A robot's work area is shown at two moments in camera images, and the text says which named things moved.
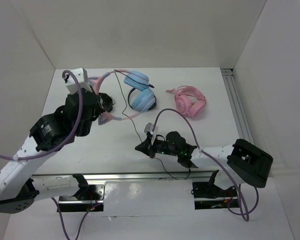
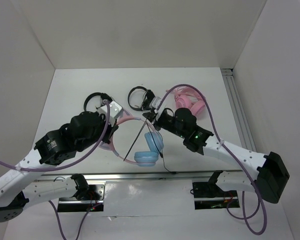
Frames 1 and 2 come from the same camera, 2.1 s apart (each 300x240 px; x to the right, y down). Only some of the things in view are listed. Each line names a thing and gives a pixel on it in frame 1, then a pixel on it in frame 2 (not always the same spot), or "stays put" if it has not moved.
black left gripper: (98, 106) -> (111, 130)
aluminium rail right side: (239, 115) stays put
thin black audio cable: (137, 133) -> (160, 152)
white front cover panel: (148, 198) stays put
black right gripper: (146, 147) -> (150, 115)
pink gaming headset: (188, 100) stays put
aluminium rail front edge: (125, 176) stays put
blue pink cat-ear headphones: (144, 99) -> (154, 142)
